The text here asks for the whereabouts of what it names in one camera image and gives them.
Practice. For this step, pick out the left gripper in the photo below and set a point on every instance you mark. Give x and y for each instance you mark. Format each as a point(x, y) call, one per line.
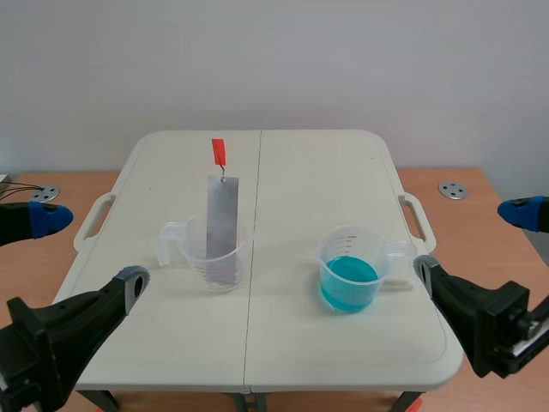
point(10, 377)

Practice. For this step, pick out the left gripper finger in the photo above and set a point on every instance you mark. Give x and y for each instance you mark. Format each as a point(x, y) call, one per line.
point(38, 219)

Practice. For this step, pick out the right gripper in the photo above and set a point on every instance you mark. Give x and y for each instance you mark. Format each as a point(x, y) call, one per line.
point(534, 330)

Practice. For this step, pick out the clear beaker with blue liquid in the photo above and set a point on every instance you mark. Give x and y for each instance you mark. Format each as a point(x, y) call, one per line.
point(347, 287)

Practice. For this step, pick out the empty clear plastic beaker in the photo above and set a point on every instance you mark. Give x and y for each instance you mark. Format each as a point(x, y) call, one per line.
point(243, 252)

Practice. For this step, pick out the black table leg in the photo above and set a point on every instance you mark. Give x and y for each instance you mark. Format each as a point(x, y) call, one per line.
point(407, 403)
point(103, 402)
point(246, 403)

